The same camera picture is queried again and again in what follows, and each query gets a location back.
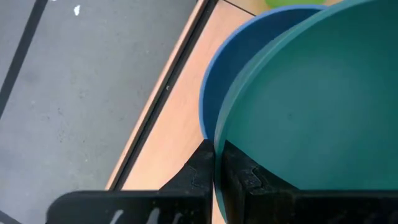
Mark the teal plastic bowl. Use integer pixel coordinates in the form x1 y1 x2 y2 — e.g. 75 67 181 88
213 0 398 223

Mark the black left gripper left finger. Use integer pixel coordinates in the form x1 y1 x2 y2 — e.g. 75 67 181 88
45 139 216 224

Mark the blue plastic bowl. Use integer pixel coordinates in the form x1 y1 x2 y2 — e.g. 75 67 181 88
198 4 327 141

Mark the green translucent plastic bowl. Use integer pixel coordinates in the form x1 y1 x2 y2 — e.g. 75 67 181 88
264 0 327 9

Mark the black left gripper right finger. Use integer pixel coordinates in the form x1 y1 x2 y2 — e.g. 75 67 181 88
221 139 398 224

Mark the wooden shelf board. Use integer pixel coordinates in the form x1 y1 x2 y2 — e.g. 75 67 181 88
105 0 259 224

